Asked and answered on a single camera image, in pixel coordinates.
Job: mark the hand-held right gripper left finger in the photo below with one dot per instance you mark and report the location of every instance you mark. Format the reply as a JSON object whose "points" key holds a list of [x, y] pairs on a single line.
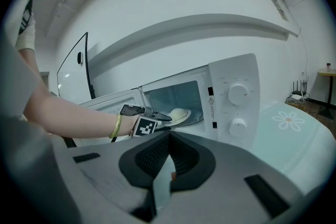
{"points": [[105, 165]]}

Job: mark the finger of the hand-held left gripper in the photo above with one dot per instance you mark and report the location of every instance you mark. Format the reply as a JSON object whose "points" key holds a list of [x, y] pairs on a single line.
{"points": [[163, 128], [164, 116]]}

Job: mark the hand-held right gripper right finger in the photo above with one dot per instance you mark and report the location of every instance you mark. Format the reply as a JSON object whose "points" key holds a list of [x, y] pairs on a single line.
{"points": [[236, 165]]}

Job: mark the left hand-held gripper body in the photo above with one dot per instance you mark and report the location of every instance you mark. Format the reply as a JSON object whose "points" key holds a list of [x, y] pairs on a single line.
{"points": [[141, 123]]}

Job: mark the white round dish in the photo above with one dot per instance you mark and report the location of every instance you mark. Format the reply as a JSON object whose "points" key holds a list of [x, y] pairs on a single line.
{"points": [[181, 118]]}

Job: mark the white microwave appliance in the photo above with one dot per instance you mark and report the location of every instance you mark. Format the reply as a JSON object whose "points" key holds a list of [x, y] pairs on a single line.
{"points": [[236, 102]]}

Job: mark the person's left forearm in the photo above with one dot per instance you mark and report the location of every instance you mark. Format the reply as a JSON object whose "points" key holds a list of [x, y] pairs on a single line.
{"points": [[68, 118]]}

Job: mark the pale round bun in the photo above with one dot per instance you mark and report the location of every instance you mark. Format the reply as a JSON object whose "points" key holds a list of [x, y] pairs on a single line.
{"points": [[176, 113]]}

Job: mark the yellow wristband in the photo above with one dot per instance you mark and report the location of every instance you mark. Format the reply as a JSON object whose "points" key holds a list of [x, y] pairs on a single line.
{"points": [[115, 127]]}

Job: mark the glass microwave turntable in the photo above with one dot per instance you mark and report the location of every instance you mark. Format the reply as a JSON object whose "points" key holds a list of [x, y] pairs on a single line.
{"points": [[197, 116]]}

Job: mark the mint floral tablecloth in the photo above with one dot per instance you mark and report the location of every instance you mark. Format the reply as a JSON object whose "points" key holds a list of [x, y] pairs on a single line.
{"points": [[286, 136]]}

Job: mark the black router with antennas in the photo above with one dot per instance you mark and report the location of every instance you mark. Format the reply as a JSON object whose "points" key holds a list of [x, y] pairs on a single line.
{"points": [[298, 93]]}

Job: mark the yellow round side table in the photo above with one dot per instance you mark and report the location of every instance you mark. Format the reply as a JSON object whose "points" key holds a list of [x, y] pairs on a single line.
{"points": [[328, 74]]}

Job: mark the dark-lidded paper cup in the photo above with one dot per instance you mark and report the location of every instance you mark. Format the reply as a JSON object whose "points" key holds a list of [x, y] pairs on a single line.
{"points": [[328, 66]]}

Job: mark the white printed t-shirt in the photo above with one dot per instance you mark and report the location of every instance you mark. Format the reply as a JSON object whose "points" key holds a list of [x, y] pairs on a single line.
{"points": [[25, 26]]}

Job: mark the long white wall shelf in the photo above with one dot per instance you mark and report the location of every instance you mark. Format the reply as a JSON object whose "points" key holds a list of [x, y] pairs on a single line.
{"points": [[197, 25]]}

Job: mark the paper notice on wall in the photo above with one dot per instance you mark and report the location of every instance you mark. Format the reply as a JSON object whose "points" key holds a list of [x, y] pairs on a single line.
{"points": [[279, 8]]}

